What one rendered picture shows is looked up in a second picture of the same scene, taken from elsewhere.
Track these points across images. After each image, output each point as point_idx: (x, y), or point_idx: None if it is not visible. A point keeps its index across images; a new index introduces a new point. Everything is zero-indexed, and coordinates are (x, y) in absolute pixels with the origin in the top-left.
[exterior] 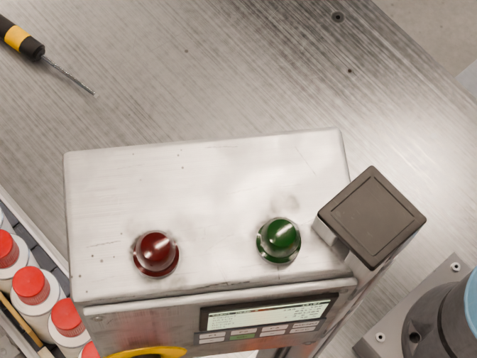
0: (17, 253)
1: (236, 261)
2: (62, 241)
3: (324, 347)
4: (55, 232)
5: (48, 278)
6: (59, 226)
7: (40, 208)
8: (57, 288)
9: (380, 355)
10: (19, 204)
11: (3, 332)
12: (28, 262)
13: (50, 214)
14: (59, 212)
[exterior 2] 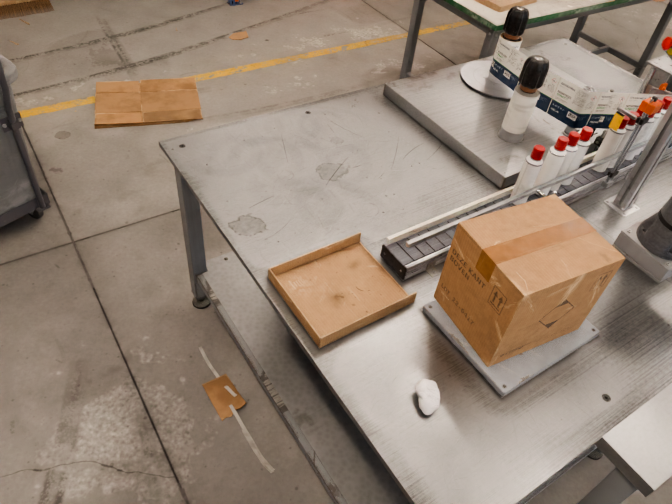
0: (665, 107)
1: None
2: (657, 167)
3: (669, 128)
4: (660, 166)
5: (659, 114)
6: (662, 167)
7: (667, 164)
8: (656, 116)
9: (649, 216)
10: (667, 160)
11: None
12: (662, 113)
13: (666, 166)
14: (668, 168)
